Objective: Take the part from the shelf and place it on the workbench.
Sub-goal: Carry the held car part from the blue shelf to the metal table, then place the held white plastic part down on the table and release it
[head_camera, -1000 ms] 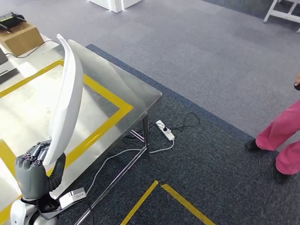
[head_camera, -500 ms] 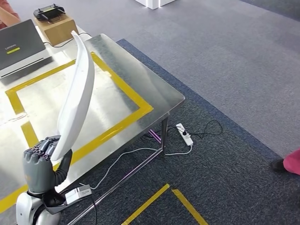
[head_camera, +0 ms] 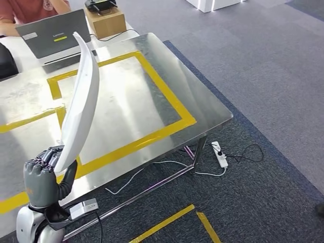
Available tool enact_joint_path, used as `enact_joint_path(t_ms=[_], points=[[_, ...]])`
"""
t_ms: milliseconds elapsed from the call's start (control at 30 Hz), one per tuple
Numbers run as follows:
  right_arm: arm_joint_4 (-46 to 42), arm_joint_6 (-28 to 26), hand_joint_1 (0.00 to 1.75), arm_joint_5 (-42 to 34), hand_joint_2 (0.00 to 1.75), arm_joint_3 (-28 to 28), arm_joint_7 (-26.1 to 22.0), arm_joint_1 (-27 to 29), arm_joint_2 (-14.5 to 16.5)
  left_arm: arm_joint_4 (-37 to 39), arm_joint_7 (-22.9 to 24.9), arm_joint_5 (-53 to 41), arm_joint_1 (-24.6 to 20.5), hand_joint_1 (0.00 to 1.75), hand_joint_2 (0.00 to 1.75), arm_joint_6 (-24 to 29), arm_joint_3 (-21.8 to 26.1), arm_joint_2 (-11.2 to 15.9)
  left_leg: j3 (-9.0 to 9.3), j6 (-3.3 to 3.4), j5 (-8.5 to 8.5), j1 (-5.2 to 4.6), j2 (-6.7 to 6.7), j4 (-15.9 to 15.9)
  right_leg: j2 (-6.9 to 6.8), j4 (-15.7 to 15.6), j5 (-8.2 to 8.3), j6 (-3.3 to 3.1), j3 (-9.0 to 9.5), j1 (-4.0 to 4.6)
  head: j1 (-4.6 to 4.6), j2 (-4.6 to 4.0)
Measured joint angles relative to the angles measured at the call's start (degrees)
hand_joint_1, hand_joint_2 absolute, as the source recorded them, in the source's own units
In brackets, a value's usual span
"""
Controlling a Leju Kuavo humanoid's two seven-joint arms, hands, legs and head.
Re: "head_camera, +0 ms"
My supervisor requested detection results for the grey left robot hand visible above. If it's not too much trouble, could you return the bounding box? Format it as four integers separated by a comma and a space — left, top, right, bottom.
23, 145, 79, 209

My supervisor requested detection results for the white curved panel part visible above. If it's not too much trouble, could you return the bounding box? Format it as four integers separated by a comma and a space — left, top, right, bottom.
54, 31, 100, 174

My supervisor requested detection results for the steel workbench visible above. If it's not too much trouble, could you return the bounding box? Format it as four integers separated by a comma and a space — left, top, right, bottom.
0, 32, 234, 243

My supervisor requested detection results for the black bag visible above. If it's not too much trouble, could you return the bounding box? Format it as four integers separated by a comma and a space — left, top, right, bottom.
0, 43, 20, 81

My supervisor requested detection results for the grey laptop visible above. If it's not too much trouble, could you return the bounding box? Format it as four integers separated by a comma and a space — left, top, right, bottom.
15, 9, 98, 66

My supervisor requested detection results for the yellow floor tape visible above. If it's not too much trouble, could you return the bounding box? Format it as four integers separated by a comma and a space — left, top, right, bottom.
128, 204, 222, 243

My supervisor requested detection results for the brown cardboard box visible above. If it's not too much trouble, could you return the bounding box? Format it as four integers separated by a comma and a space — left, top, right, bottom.
85, 7, 127, 40

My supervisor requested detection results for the yellow tape outline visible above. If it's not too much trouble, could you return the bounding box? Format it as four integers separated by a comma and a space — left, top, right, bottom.
0, 51, 198, 215

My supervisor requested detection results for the black electronic device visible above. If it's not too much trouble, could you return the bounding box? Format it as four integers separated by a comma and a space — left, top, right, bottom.
84, 0, 119, 15

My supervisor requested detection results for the white power strip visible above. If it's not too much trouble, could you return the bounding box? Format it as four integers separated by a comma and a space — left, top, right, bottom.
211, 141, 230, 170

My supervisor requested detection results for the white display plinth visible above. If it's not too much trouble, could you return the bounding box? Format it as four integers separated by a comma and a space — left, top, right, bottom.
186, 0, 248, 14

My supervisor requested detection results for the black camera bracket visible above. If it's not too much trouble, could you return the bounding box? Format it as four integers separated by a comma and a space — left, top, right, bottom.
44, 205, 74, 232

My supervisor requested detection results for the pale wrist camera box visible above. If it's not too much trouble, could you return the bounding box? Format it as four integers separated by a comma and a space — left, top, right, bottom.
69, 198, 100, 221

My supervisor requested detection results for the black camera cable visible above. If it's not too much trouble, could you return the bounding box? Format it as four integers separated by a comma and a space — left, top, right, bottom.
94, 211, 103, 243

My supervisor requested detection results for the thin black cable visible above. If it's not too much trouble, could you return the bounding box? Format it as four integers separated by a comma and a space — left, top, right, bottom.
90, 28, 140, 43

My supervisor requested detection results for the black power cable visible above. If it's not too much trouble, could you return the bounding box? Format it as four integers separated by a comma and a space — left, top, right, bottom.
177, 143, 264, 165

